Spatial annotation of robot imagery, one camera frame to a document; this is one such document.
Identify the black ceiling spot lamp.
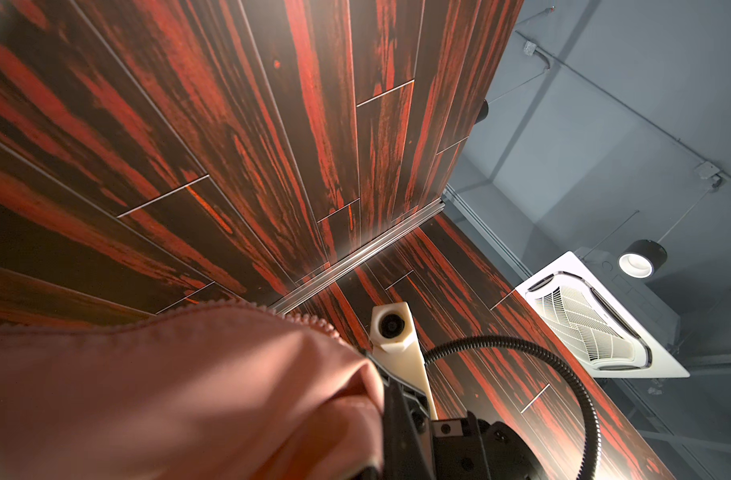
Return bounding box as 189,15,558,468
619,240,669,279

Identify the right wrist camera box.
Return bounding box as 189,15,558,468
369,302,439,420

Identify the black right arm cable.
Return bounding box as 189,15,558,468
423,335,601,480

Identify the aluminium frame rail right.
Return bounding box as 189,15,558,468
270,198,445,315

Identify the pink zip-up jacket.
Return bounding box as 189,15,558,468
0,301,385,479

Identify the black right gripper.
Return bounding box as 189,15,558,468
365,353,547,479

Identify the white ceiling air conditioner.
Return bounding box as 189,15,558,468
515,247,689,379

